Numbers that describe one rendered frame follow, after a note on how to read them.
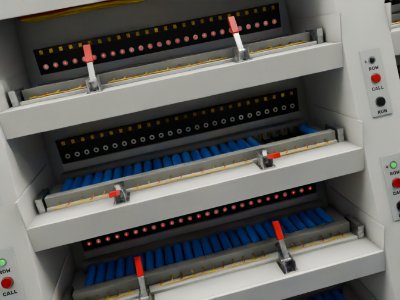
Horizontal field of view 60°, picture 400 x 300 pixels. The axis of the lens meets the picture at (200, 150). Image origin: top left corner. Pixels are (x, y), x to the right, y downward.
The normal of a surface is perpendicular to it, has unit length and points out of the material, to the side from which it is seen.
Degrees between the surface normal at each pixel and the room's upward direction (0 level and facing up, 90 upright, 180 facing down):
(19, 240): 90
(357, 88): 90
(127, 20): 90
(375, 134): 90
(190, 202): 106
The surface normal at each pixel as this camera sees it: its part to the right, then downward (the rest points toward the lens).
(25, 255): 0.11, 0.02
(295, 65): 0.16, 0.29
